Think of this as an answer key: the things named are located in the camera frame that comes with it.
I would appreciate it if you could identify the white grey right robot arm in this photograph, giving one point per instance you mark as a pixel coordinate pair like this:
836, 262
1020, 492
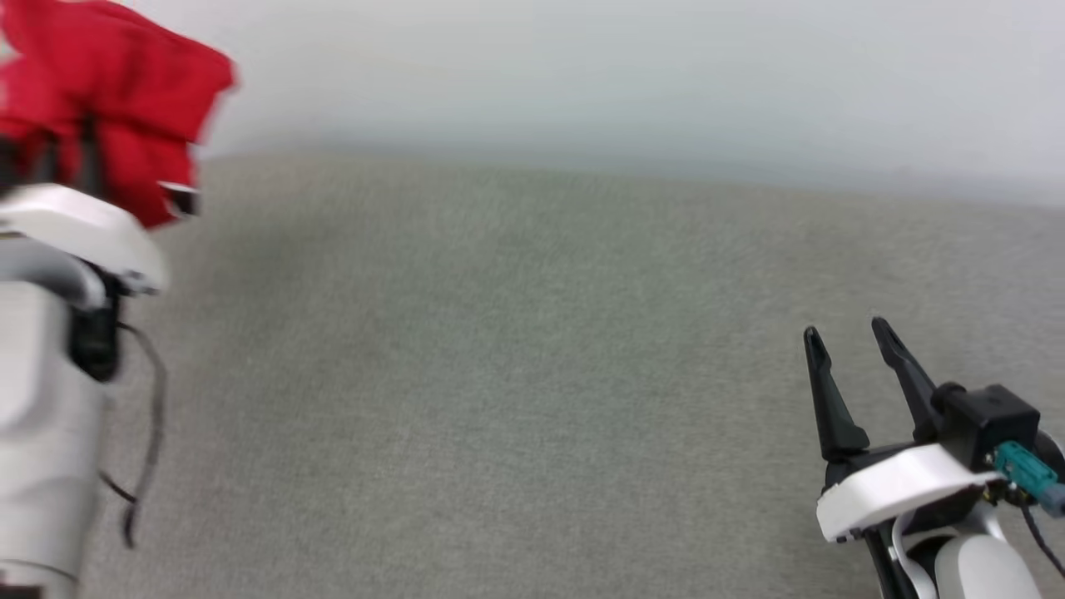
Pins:
982, 570

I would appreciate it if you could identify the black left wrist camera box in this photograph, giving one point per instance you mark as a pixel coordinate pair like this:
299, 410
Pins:
94, 333

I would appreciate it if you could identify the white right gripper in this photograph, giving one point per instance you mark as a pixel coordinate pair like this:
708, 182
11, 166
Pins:
899, 491

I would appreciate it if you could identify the red polo shirt white sleeves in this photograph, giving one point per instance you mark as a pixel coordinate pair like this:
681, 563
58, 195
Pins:
108, 75

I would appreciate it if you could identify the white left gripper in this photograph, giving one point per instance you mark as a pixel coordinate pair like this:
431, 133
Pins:
79, 225

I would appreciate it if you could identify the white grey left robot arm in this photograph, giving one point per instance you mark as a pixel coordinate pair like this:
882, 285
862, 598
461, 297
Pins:
42, 433

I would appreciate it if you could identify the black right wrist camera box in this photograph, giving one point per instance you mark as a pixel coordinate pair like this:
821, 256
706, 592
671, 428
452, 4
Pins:
990, 420

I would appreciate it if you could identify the teal right camera connector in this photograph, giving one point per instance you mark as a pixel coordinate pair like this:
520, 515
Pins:
1027, 472

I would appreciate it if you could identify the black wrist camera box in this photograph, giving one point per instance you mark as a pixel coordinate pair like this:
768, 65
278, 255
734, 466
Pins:
94, 333
990, 420

